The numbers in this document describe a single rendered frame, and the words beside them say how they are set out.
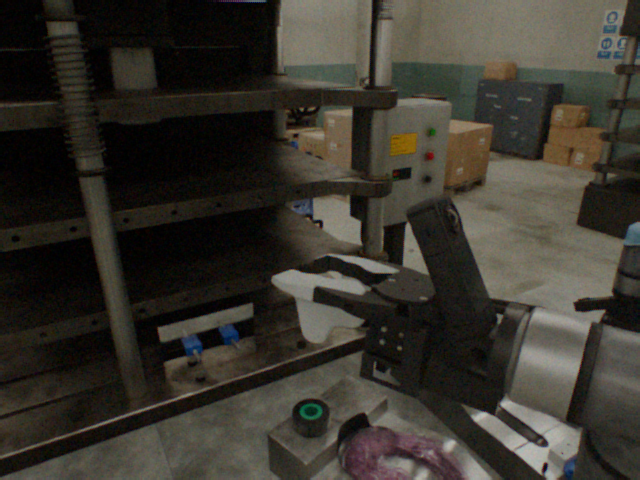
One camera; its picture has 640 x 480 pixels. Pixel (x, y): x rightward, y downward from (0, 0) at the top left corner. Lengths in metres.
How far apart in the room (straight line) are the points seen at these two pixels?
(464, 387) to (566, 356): 0.09
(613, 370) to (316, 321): 0.22
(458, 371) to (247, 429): 0.88
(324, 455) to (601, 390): 0.73
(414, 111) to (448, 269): 1.25
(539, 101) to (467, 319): 7.49
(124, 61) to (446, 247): 1.18
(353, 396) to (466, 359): 0.75
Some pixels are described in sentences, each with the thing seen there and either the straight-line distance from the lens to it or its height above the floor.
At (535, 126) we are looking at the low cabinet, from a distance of 7.87.
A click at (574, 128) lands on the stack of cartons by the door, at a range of 7.71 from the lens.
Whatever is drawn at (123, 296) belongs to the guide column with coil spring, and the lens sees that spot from 1.24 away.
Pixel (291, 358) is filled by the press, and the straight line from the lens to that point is 1.45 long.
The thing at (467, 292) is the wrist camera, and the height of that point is 1.48.
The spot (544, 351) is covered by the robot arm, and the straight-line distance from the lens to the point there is 0.36.
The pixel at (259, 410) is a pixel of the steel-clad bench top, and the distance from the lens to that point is 1.26.
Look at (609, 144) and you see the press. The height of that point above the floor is 0.81.
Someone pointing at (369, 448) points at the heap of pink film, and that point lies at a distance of 1.04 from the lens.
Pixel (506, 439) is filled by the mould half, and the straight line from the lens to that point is 1.13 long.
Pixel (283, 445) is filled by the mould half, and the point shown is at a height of 0.91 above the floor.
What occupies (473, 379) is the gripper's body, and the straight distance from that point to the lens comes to 0.40.
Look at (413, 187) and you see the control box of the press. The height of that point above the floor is 1.20.
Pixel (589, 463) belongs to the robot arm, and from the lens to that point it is 0.42.
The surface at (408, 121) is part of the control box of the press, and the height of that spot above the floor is 1.42.
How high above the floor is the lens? 1.65
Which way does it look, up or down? 24 degrees down
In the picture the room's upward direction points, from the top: straight up
